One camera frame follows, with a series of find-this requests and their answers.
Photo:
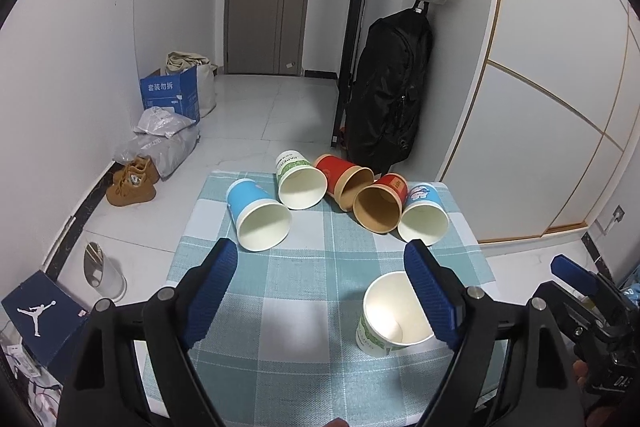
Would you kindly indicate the black metal rack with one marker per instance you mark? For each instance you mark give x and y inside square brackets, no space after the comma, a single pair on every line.
[352,32]

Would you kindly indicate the plain blue paper cup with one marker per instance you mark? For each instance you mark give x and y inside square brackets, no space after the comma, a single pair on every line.
[250,202]

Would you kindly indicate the wall socket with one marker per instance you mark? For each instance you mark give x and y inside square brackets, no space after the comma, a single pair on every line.
[614,218]

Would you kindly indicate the brown suede shoe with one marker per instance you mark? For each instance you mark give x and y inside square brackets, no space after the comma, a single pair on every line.
[140,169]
[131,193]

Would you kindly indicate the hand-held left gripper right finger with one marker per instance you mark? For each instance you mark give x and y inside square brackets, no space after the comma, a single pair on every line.
[432,294]

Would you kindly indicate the green patterned white paper cup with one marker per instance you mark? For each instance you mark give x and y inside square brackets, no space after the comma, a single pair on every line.
[300,187]
[395,307]

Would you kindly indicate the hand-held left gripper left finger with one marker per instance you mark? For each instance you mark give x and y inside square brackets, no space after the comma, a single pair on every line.
[210,294]

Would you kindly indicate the blue cartoon print paper cup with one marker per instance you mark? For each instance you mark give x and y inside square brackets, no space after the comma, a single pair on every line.
[422,219]

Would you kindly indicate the white cylindrical appliance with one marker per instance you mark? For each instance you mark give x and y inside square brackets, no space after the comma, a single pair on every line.
[107,277]

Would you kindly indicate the person's right hand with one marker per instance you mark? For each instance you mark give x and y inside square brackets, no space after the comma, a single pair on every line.
[581,377]

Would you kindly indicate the small grey parcel bag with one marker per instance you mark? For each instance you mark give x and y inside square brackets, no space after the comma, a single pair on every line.
[162,122]

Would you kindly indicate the dark blue shoe box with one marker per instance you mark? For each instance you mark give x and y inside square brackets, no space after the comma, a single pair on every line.
[42,312]

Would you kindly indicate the white wardrobe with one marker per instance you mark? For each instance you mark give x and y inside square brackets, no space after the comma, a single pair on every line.
[540,82]

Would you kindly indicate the blue checked tablecloth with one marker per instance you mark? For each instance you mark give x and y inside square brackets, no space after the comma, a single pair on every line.
[320,267]

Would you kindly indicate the red paper cup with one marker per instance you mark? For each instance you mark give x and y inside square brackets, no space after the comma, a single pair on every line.
[337,174]
[377,207]

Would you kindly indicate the white power strip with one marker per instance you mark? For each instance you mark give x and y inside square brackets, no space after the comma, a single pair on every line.
[15,357]

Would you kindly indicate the black backpack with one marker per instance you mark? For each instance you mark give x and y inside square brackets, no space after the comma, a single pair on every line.
[387,87]

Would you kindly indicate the blue cardboard box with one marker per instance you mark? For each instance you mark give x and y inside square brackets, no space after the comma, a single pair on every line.
[170,94]

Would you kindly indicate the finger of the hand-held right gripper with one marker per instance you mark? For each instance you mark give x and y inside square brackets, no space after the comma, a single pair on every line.
[572,269]
[567,307]

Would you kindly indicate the large grey parcel bag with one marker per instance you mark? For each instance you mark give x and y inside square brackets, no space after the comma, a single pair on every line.
[165,152]

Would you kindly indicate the beige tote bag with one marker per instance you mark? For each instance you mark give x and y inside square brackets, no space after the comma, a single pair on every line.
[202,89]

